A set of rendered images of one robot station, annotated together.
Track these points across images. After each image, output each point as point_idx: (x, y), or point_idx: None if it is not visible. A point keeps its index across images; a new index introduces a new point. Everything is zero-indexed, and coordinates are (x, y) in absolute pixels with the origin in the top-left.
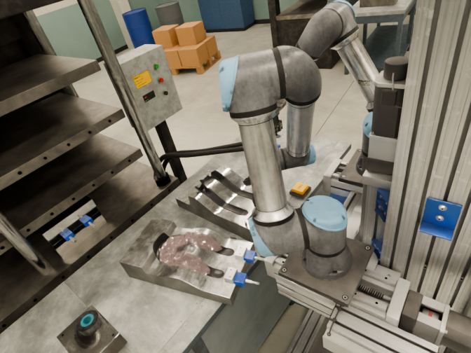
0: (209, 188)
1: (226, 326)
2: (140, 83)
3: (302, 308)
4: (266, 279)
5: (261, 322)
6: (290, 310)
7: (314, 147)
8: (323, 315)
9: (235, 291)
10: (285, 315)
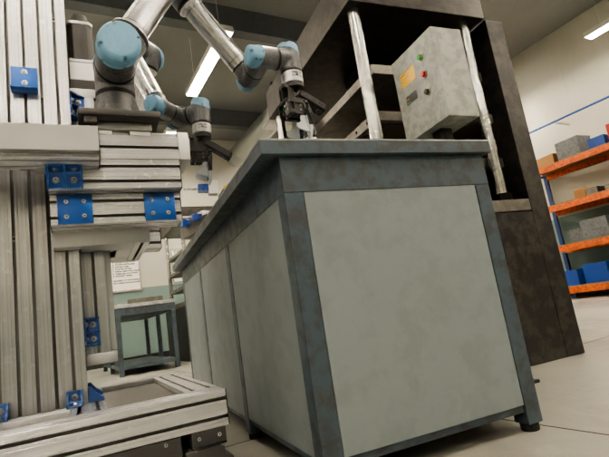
0: None
1: (207, 290)
2: (405, 82)
3: (232, 443)
4: (221, 293)
5: (223, 358)
6: (245, 436)
7: (146, 97)
8: (168, 382)
9: (184, 230)
10: (244, 433)
